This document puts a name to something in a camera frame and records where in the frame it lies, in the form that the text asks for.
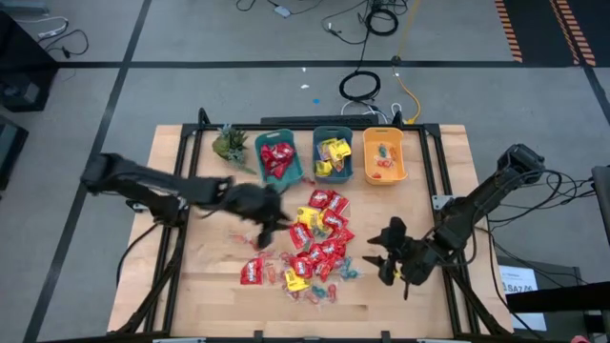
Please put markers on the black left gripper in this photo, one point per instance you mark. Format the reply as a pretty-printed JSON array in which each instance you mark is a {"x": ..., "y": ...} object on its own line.
[{"x": 252, "y": 202}]

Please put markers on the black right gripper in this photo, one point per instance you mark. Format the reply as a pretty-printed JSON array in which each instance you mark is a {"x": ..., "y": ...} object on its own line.
[{"x": 417, "y": 262}]

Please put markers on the red Skittles candy bag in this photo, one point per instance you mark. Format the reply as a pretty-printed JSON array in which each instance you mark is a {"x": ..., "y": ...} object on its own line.
[
  {"x": 268, "y": 153},
  {"x": 285, "y": 151},
  {"x": 301, "y": 267},
  {"x": 251, "y": 271},
  {"x": 344, "y": 235},
  {"x": 320, "y": 197},
  {"x": 275, "y": 169},
  {"x": 300, "y": 236},
  {"x": 314, "y": 253},
  {"x": 330, "y": 248},
  {"x": 338, "y": 203},
  {"x": 324, "y": 270},
  {"x": 333, "y": 220}
]

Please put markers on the yellow plastic bin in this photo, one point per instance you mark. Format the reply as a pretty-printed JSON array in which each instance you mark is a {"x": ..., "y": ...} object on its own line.
[{"x": 395, "y": 171}]

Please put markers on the light teal plastic bin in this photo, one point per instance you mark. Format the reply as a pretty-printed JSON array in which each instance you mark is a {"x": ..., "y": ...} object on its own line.
[{"x": 271, "y": 137}]

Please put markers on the slate blue plastic bin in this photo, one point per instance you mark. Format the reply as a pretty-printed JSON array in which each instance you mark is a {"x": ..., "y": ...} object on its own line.
[{"x": 329, "y": 132}]

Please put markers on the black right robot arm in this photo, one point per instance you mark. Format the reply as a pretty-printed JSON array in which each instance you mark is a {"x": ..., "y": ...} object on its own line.
[{"x": 481, "y": 200}]

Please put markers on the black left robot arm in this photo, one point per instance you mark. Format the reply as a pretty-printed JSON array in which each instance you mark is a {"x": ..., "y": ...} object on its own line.
[{"x": 143, "y": 181}]

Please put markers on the potted succulent plant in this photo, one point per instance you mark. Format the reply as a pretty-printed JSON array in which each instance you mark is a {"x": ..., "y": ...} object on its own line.
[{"x": 231, "y": 145}]

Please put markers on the black power strip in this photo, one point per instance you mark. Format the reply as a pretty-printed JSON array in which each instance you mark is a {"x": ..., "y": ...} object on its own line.
[{"x": 310, "y": 120}]

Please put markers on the white printed sheet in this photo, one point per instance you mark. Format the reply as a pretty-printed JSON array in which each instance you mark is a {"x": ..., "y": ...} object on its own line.
[{"x": 519, "y": 286}]

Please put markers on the dark equipment box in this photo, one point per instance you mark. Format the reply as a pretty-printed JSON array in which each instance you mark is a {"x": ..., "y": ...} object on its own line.
[{"x": 9, "y": 147}]

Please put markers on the black striped floor mat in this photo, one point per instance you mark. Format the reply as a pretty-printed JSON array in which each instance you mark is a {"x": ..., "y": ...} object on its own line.
[{"x": 543, "y": 28}]

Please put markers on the black cabinet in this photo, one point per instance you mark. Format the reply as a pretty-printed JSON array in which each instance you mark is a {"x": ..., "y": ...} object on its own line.
[{"x": 24, "y": 62}]

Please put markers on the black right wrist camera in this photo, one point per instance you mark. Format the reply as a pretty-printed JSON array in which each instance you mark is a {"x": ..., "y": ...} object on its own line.
[{"x": 394, "y": 231}]

